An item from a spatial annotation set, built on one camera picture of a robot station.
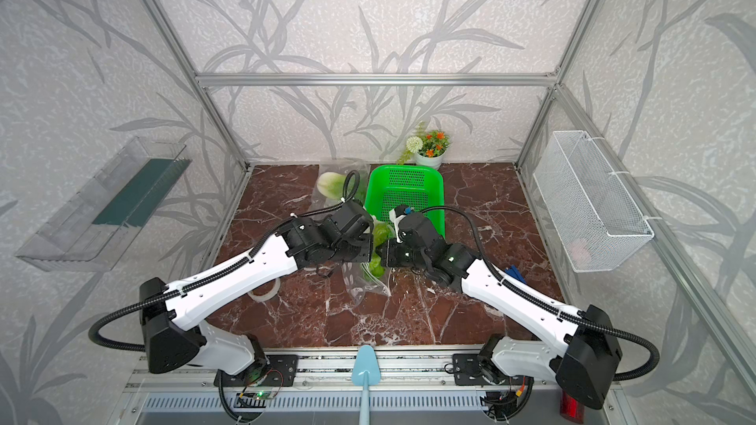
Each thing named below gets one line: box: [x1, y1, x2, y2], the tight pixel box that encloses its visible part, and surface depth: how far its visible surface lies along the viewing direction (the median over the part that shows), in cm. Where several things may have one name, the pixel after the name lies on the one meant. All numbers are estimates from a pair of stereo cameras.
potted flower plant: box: [396, 121, 451, 170], surface depth 110 cm
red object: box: [560, 389, 585, 425], surface depth 68 cm
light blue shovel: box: [352, 345, 381, 425], surface depth 75 cm
